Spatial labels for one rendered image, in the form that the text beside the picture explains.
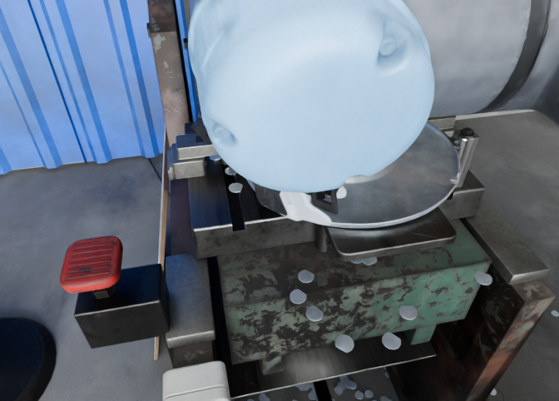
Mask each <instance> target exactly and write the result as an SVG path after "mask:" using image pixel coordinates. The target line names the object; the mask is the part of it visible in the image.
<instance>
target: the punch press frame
mask: <svg viewBox="0 0 559 401"><path fill-rule="evenodd" d="M183 1H184V8H185V14H186V26H187V32H189V26H190V0H183ZM449 221H450V222H451V224H452V225H453V227H454V228H455V229H456V231H457V237H456V239H455V241H454V242H453V243H452V244H451V245H444V246H439V247H433V248H428V249H423V250H414V251H409V252H403V253H398V254H393V255H384V256H378V257H376V258H377V262H376V263H374V264H372V265H366V264H364V263H363V262H361V263H360V264H355V263H352V262H351V261H342V260H339V259H338V258H337V257H336V255H335V254H334V252H333V251H331V252H321V251H319V250H317V248H316V246H315V241H309V242H304V243H298V244H292V245H282V246H276V247H271V248H265V249H260V250H250V251H245V252H239V253H234V254H228V255H217V258H218V265H219V272H220V284H221V290H222V297H223V304H224V311H225V322H226V328H227V334H228V340H229V346H230V357H231V363H232V364H240V363H244V362H249V361H253V360H257V359H259V360H260V370H261V373H262V374H263V375H266V374H273V373H278V372H282V371H284V367H285V355H286V354H291V353H295V352H299V351H304V350H308V349H316V348H320V347H324V346H329V345H333V344H335V340H336V339H337V337H338V336H340V335H341V334H345V335H348V336H349V337H351V339H352V340H353V341H355V340H359V339H367V338H371V337H375V336H380V335H384V334H386V333H396V332H400V331H404V330H405V335H406V337H407V339H408V342H409V343H410V344H421V343H425V342H428V341H429V340H430V339H431V338H432V335H433V331H434V330H435V327H436V325H437V324H442V323H447V322H451V321H455V320H460V319H465V317H466V315H467V312H468V310H469V308H470V306H471V304H472V302H473V300H474V298H475V296H476V294H477V291H478V289H479V287H480V285H481V284H479V283H478V282H477V281H476V279H475V274H476V273H477V272H482V273H485V274H486V273H487V270H488V268H489V266H490V264H491V263H492V260H491V258H490V257H489V256H488V255H487V253H486V252H485V251H484V249H483V248H482V247H481V246H480V245H479V244H478V242H477V241H476V240H475V239H474V237H473V236H472V235H471V233H470V232H469V231H468V230H467V228H466V227H465V225H464V224H463V223H462V222H461V221H460V220H459V219H453V220H449ZM301 270H307V271H309V272H311V273H312V274H314V279H313V280H312V281H311V282H309V283H303V282H302V281H300V280H299V278H298V275H299V272H300V271H301ZM293 290H301V291H302V292H304V293H305V294H306V295H307V297H306V301H305V302H304V303H301V304H295V303H294V302H292V301H291V299H290V297H289V296H290V293H291V292H292V291H293ZM311 306H316V307H317V308H318V309H320V310H321V311H322V312H323V313H324V315H323V318H322V319H321V320H319V321H313V320H310V319H308V318H307V316H306V310H307V309H308V308H309V307H311ZM401 306H413V307H414V308H415V309H416V310H417V313H418V314H417V316H416V318H415V319H404V318H403V317H402V316H401V315H400V314H399V308H400V307H401Z"/></svg>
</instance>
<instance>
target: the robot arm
mask: <svg viewBox="0 0 559 401"><path fill-rule="evenodd" d="M188 49H189V57H190V64H191V67H192V70H193V72H194V75H195V79H196V83H197V89H198V94H199V100H200V112H199V113H198V118H197V119H196V121H195V122H194V124H193V125H192V126H191V128H192V129H193V130H194V131H195V132H196V133H197V134H198V135H199V136H200V137H201V138H202V139H203V141H204V142H205V143H206V144H207V145H212V144H213V146H214V148H215V149H216V151H217V152H218V153H219V155H220V157H221V158H222V159H223V160H224V161H225V162H226V163H227V164H228V166H230V167H231V168H232V169H233V170H234V171H236V172H237V173H238V174H240V175H241V176H243V177H244V178H246V179H247V180H249V181H251V182H252V183H253V184H254V186H255V194H256V197H257V199H258V201H259V203H260V204H261V205H262V206H264V207H266V208H268V209H270V210H272V211H275V212H277V213H279V214H281V215H283V216H285V217H288V218H290V219H291V220H296V221H300V220H308V221H312V222H315V223H319V224H321V225H329V224H330V223H331V219H330V218H329V216H328V215H326V214H325V213H324V212H323V211H321V210H319V209H318V208H316V207H319V208H321V209H323V210H327V211H329V212H332V213H335V214H336V215H337V214H338V212H339V210H338V202H337V198H344V197H345V196H346V194H347V192H346V189H345V187H344V186H343V184H344V182H345V181H346V180H347V179H348V178H350V177H352V176H353V177H355V176H356V175H362V176H372V175H373V174H375V173H377V172H379V171H381V170H382V169H383V168H385V167H386V166H388V165H390V164H391V163H392V162H394V161H395V160H396V159H398V158H399V157H400V156H401V155H402V154H403V153H404V152H405V151H406V150H407V149H408V148H409V147H410V146H411V145H412V144H413V142H414V141H415V140H416V139H417V137H418V135H419V134H420V132H421V131H422V129H423V128H424V126H425V124H426V122H427V120H428V118H431V117H440V116H458V115H470V114H478V113H487V112H496V111H515V110H526V109H529V110H534V111H539V112H540V113H543V114H544V115H546V116H547V117H549V118H550V119H551V120H552V121H554V122H555V123H556V124H557V125H558V126H559V0H190V26H189V32H188ZM326 196H327V197H331V201H332V202H329V201H326V200H324V199H325V197H326ZM311 197H312V201H313V205H312V204H311V203H310V199H311Z"/></svg>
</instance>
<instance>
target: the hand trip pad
mask: <svg viewBox="0 0 559 401"><path fill-rule="evenodd" d="M122 253H123V246H122V243H121V241H120V239H118V238H117V237H115V236H103V237H97V238H91V239H85V240H78V241H74V243H72V244H71V245H70V246H69V247H68V248H67V251H66V255H65V259H64V262H63V266H62V272H61V275H60V284H61V286H62V288H63V289H64V290H65V291H66V292H68V293H70V294H74V293H81V292H87V291H92V290H102V289H105V288H108V287H111V286H112V285H114V284H115V283H116V282H117V281H118V280H119V278H120V275H121V262H122Z"/></svg>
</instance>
